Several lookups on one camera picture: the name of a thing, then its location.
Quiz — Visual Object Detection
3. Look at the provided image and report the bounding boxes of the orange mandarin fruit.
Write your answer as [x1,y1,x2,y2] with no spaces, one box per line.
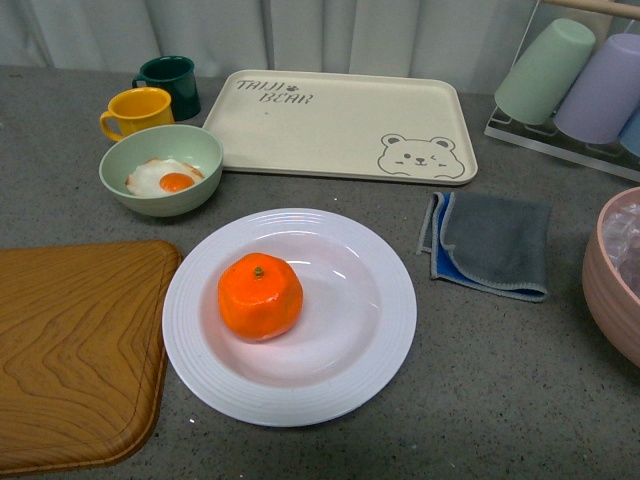
[217,252,304,342]

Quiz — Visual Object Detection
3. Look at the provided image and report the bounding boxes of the white round plate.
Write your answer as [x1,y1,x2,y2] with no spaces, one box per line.
[162,208,417,427]

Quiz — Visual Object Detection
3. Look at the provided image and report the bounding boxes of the beige bear serving tray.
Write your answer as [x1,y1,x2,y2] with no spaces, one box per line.
[203,70,478,186]

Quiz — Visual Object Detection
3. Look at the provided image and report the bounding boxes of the light green bowl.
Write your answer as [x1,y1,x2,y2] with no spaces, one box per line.
[99,125,223,217]

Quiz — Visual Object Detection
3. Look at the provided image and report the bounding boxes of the fake fried egg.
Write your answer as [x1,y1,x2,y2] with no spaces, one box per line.
[125,158,204,197]

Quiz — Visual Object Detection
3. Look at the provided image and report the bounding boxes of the grey blue folded cloth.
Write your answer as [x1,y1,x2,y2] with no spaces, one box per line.
[416,191,551,303]

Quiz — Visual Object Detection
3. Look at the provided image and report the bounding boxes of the dark green mug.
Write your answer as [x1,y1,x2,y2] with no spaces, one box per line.
[132,55,201,121]

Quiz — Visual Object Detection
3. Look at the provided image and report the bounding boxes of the yellow mug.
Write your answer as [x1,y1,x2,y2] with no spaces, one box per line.
[99,87,175,142]

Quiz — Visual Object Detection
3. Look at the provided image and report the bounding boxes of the wooden serving tray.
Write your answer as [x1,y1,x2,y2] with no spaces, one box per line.
[1,240,182,476]

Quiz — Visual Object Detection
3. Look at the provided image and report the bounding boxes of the light green cup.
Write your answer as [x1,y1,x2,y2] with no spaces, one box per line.
[494,18,595,125]

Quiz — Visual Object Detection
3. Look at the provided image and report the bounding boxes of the pink bowl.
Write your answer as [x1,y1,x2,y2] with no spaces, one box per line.
[582,187,639,367]

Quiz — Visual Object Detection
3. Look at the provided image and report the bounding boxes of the clear plastic wrappers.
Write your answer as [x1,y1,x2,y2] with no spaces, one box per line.
[602,203,639,296]

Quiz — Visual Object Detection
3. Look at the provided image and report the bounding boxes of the purple cup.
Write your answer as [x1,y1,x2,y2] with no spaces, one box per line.
[554,33,639,144]

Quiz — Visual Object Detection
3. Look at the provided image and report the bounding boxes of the blue cup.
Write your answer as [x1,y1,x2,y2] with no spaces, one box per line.
[618,108,640,157]

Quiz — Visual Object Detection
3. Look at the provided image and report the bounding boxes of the wooden rack handle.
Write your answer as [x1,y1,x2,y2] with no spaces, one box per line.
[543,0,640,21]

